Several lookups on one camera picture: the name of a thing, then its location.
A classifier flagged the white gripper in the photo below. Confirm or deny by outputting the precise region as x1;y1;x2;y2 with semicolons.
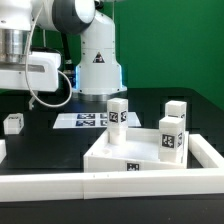
0;51;61;110

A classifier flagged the white square tabletop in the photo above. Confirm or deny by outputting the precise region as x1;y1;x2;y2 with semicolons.
83;128;189;172

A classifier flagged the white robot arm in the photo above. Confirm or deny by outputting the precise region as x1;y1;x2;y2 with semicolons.
0;0;127;100

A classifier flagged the white marker tag sheet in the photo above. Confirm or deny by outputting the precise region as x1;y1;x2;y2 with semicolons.
53;111;142;129

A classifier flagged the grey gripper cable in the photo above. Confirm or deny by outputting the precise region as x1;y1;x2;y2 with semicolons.
24;3;74;109

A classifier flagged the white U-shaped obstacle wall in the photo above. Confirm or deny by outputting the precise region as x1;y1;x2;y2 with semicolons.
0;134;224;202

